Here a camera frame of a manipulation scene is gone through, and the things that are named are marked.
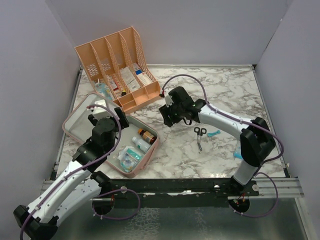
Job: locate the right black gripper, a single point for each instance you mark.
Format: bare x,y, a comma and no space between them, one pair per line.
169,120

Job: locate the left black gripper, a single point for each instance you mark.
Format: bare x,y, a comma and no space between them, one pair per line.
123,122

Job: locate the black handled scissors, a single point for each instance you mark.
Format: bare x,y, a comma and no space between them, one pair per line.
200,132

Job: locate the pink medicine kit case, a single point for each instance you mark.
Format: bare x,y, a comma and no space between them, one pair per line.
101,148

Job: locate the teal bandage packet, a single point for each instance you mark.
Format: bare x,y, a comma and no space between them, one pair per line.
133,155

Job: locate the brown medicine bottle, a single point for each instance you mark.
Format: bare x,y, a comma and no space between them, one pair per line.
147,136

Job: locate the white plastic bottle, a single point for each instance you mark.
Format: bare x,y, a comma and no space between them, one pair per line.
141,144

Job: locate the clear bandage bag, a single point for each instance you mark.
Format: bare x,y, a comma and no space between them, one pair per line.
127,162

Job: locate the small teal strip packet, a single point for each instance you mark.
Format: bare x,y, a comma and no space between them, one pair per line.
211,134

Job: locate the blue tissue pack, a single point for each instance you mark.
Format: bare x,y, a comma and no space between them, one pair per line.
237,153

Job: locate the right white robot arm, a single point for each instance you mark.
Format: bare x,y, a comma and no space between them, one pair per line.
255,138

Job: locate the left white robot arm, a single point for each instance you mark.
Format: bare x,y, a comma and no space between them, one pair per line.
77,184

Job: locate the red white medicine box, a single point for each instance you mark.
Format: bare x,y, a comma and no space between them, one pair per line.
113,83

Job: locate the blue white medicine box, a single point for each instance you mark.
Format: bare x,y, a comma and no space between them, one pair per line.
143,77

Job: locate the small dark bottle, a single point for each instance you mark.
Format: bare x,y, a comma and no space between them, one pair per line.
123,93

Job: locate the blue patterned pouch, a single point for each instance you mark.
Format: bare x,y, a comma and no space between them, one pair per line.
103,90

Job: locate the orange plastic file organizer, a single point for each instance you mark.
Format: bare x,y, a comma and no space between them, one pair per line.
107,55

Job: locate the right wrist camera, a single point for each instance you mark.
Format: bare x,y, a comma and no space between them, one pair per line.
168,101

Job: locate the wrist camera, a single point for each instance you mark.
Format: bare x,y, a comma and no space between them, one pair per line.
168,101
98,112

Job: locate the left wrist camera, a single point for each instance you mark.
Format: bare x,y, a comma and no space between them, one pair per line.
98,112

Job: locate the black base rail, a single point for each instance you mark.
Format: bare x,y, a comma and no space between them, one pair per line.
170,193

